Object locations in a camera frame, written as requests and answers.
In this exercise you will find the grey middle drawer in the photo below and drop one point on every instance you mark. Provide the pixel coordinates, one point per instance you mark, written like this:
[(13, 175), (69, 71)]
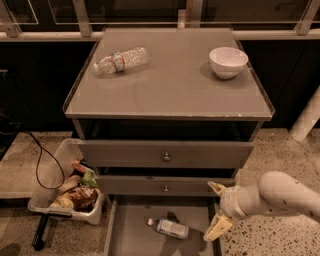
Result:
[(153, 185)]

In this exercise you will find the green snack bag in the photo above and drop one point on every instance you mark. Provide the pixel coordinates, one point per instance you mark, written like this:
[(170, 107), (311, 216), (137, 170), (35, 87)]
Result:
[(89, 179)]

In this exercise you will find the brown snack bag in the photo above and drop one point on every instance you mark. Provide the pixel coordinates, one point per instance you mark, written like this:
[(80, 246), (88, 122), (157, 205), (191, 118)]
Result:
[(81, 198)]

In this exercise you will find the clear plastic water bottle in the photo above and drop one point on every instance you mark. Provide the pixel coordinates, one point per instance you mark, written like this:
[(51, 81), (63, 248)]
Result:
[(122, 60)]

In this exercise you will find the blue label plastic bottle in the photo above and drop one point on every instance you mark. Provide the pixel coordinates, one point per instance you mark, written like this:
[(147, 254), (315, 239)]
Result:
[(168, 227)]

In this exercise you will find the grey drawer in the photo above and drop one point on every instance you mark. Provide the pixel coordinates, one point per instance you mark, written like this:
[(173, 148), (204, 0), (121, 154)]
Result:
[(153, 185), (148, 154), (129, 235)]

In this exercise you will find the brass top drawer knob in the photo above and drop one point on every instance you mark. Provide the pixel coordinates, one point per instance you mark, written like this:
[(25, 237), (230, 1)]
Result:
[(166, 157)]

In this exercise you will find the black floor bar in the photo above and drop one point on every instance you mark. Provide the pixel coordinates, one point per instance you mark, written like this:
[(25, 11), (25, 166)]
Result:
[(38, 242)]

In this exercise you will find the grey bottom drawer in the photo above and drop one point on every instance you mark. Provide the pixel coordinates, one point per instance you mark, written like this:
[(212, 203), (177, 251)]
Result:
[(129, 235)]

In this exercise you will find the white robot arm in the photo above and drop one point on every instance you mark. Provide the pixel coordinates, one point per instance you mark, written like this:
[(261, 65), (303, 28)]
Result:
[(274, 194)]

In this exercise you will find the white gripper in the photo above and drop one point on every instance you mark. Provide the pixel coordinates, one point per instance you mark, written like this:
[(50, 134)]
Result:
[(229, 202)]

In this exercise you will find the grey top drawer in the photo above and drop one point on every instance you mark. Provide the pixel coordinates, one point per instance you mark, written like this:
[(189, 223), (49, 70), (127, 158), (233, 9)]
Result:
[(148, 154)]

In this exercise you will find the white ceramic bowl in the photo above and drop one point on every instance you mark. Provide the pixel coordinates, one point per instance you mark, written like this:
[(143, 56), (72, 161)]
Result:
[(227, 62)]

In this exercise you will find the white plastic bin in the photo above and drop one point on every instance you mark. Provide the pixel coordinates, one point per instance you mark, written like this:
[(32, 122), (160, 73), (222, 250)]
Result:
[(52, 175)]

